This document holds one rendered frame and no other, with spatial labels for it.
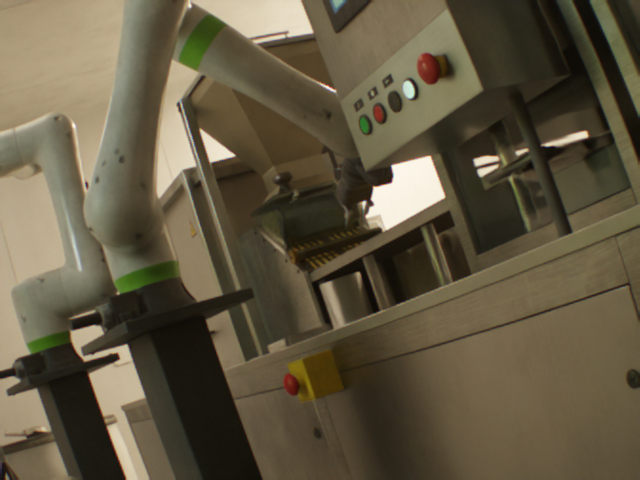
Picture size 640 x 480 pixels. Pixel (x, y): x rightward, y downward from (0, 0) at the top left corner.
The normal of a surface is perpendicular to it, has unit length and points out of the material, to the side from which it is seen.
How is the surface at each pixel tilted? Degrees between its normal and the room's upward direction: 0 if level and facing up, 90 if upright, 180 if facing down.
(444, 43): 90
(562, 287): 90
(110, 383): 90
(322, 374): 90
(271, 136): 118
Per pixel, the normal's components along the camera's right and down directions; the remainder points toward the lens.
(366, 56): -0.88, 0.25
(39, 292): 0.05, -0.21
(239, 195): 0.35, -0.22
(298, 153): 0.46, 0.25
